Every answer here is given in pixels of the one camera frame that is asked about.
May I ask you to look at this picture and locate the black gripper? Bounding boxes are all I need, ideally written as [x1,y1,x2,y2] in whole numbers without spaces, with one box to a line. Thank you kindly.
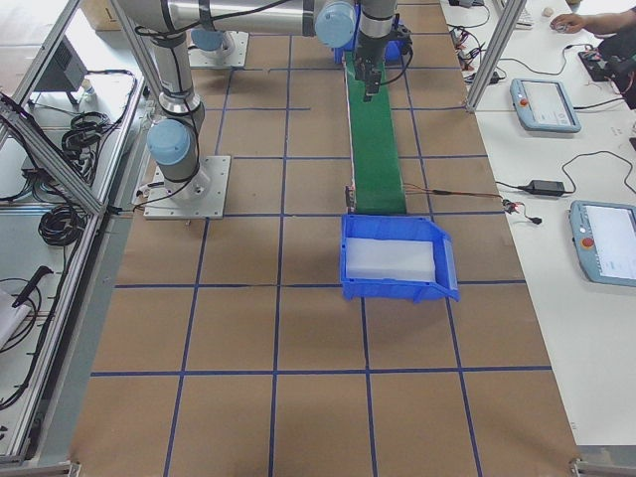
[354,44,384,102]

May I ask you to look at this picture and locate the person's hand on desk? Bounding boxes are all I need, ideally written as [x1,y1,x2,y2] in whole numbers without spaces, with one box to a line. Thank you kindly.
[550,14,586,34]

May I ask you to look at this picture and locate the blue bin left side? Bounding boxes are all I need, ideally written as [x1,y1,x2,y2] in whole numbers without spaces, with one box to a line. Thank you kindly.
[333,40,407,64]

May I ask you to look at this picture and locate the blue bin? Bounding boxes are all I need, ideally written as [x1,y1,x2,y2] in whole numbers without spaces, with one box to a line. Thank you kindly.
[340,215,460,303]
[333,40,407,64]

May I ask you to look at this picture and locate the green conveyor belt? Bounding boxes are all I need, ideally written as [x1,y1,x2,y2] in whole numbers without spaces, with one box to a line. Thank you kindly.
[344,52,406,216]

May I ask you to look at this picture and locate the teach pendant near left bin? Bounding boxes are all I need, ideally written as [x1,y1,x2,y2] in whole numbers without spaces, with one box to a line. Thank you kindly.
[510,79,581,133]

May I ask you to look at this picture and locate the teach pendant bin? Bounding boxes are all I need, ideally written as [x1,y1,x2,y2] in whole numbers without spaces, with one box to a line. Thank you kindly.
[510,79,581,133]
[568,200,635,287]

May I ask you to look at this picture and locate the blue bin right side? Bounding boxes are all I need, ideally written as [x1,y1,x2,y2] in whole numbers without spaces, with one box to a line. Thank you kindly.
[340,215,460,303]

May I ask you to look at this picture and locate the white foam pad right bin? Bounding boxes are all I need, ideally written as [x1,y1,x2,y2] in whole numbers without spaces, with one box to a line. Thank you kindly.
[345,238,436,282]

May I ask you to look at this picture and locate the black power adapter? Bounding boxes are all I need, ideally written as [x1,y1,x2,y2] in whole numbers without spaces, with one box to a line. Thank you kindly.
[529,180,566,197]

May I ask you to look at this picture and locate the teach pendant near right bin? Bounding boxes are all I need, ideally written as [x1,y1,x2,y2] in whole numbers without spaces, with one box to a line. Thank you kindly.
[568,200,635,287]

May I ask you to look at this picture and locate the black control box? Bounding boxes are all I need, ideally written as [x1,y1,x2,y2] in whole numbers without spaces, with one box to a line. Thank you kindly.
[34,36,87,106]

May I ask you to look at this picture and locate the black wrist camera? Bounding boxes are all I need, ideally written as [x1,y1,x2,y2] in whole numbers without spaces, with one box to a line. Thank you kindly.
[388,25,412,58]

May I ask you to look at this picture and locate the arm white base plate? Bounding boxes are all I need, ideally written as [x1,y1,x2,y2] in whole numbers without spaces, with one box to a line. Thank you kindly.
[143,155,231,220]
[188,29,249,70]

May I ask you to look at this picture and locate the aluminium frame post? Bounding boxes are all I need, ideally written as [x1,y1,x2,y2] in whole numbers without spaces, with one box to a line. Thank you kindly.
[465,0,526,112]

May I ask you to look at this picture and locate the red black conveyor wires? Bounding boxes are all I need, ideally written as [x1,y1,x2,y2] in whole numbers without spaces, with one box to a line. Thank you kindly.
[402,182,543,226]

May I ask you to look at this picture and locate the coiled black cables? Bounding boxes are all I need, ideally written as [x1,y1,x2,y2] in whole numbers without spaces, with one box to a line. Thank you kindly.
[61,111,123,173]

